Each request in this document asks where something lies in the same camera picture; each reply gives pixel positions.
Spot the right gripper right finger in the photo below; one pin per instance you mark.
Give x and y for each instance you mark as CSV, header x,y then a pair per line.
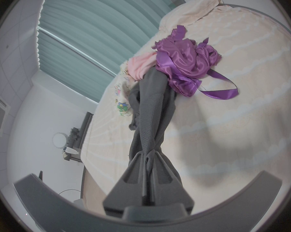
x,y
179,197

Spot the purple satin garment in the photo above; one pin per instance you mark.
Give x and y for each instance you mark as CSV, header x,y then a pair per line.
x,y
184,59

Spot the pink garment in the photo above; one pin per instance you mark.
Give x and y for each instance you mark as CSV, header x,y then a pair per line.
x,y
140,65

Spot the blue-green curtain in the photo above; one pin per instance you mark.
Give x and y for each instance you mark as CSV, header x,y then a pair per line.
x,y
99,20
70,71

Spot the black T-shirt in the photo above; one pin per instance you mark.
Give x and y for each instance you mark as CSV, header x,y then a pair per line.
x,y
155,100

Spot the cream pillow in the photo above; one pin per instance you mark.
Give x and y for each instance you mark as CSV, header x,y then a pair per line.
x,y
184,13

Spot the white printed pyjama top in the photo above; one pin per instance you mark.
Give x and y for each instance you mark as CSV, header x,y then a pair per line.
x,y
122,107

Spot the grey bedside table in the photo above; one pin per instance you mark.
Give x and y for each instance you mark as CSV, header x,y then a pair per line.
x,y
176,0

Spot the white cloth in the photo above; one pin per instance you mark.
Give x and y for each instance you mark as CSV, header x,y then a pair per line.
x,y
71,150

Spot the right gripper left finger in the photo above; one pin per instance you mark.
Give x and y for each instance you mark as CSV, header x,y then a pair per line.
x,y
116,197

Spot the bed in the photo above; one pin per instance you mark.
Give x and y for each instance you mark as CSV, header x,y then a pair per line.
x,y
232,105

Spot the round white mirror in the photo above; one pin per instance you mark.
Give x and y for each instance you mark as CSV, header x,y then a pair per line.
x,y
60,140

